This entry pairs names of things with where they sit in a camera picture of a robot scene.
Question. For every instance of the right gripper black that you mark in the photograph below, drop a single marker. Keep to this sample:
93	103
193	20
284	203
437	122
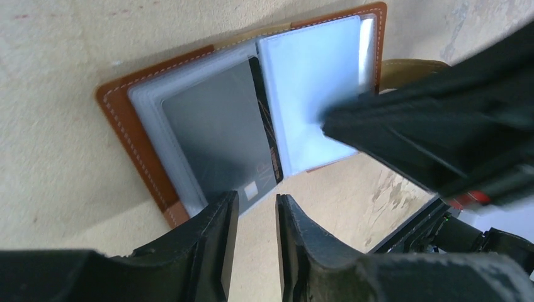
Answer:
466	129

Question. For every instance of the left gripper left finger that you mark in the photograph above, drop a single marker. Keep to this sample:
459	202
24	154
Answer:
192	262

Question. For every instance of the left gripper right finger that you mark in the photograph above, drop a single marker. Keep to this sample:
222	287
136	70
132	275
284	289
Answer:
316	266

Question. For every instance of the dark grey credit card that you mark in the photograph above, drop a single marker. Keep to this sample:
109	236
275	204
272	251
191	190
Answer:
224	128

